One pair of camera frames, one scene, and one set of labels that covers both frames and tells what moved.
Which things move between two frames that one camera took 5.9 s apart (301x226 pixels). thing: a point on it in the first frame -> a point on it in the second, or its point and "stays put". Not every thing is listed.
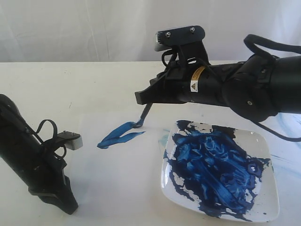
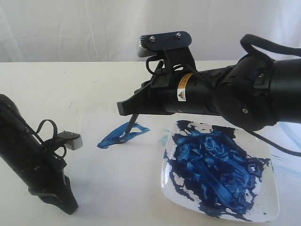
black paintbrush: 140,121 -> 129,127
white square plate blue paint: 225,171 stays put
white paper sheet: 117,171 stays put
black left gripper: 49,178 stays put
